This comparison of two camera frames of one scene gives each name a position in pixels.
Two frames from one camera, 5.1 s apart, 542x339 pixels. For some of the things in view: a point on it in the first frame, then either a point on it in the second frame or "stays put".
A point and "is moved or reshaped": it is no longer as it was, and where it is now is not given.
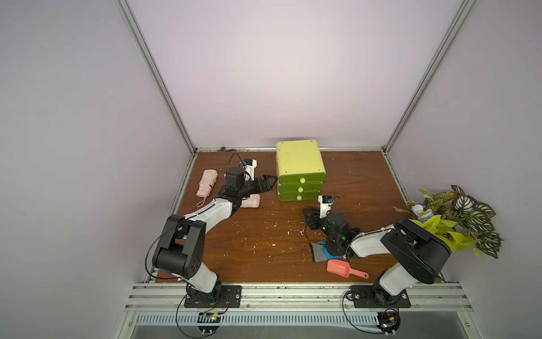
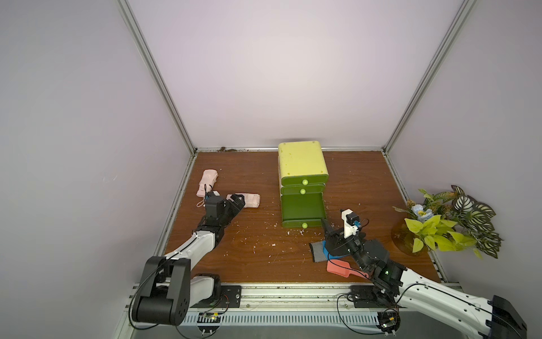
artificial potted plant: [454, 217] stays put
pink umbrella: [253, 201] stays put
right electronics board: [388, 320] stays put
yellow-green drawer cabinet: [300, 171] is moved or reshaped
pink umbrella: [208, 179] stays put
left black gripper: [265, 187] to [234, 208]
